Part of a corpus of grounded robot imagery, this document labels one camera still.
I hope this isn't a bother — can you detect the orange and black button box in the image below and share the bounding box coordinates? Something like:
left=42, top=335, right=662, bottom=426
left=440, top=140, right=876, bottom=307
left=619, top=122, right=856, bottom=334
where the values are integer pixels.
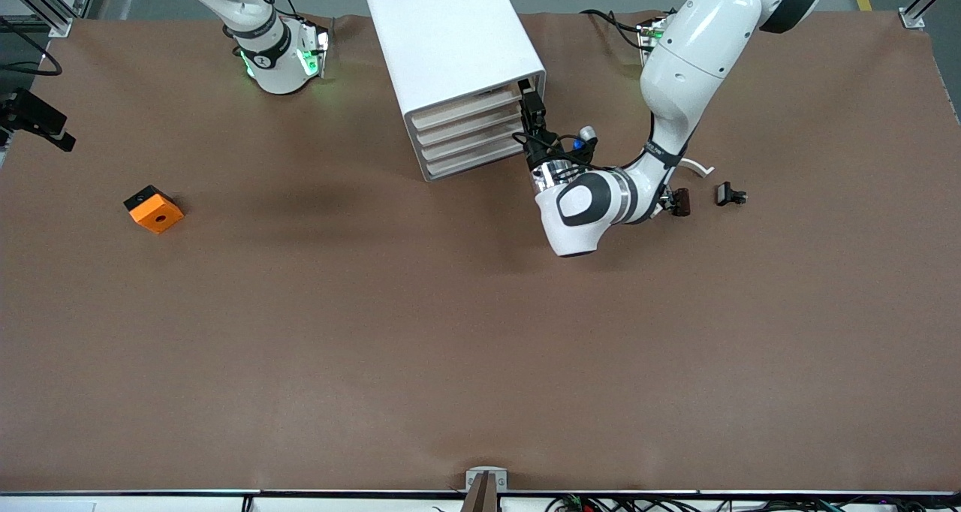
left=123, top=185, right=185, bottom=235

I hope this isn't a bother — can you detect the brown table cover sheet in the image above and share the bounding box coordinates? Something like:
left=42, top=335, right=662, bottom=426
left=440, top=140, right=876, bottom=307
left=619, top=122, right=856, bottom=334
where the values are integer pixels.
left=0, top=9, right=961, bottom=495

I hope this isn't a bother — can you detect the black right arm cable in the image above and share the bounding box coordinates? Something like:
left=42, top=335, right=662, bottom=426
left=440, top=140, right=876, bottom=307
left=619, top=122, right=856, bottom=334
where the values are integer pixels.
left=0, top=17, right=63, bottom=76

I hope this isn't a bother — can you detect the aluminium frame post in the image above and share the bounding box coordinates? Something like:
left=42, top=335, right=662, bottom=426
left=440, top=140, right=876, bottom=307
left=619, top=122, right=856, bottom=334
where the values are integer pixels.
left=0, top=0, right=102, bottom=37
left=899, top=0, right=961, bottom=30

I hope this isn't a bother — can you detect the black base cable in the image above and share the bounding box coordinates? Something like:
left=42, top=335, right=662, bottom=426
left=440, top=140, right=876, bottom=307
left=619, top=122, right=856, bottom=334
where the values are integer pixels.
left=580, top=9, right=648, bottom=52

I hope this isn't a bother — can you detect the grey metal table bracket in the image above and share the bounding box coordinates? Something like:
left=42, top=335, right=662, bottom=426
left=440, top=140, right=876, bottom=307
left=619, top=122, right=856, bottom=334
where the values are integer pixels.
left=465, top=467, right=508, bottom=492

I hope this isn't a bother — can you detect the bundle of mixed cables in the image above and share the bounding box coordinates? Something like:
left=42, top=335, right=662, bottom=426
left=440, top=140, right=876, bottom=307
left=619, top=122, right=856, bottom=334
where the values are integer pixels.
left=547, top=494, right=935, bottom=512

